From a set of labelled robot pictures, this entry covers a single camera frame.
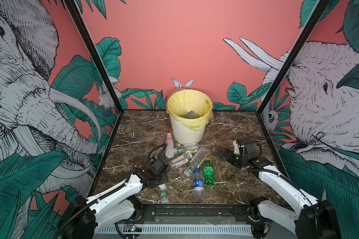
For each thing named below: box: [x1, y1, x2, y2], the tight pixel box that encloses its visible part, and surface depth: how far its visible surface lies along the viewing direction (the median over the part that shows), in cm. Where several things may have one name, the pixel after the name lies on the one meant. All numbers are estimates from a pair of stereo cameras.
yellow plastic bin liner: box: [166, 89, 214, 131], surface depth 94 cm
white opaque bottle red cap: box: [165, 131, 175, 159], surface depth 97 cm
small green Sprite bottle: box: [203, 157, 216, 187], surface depth 87 cm
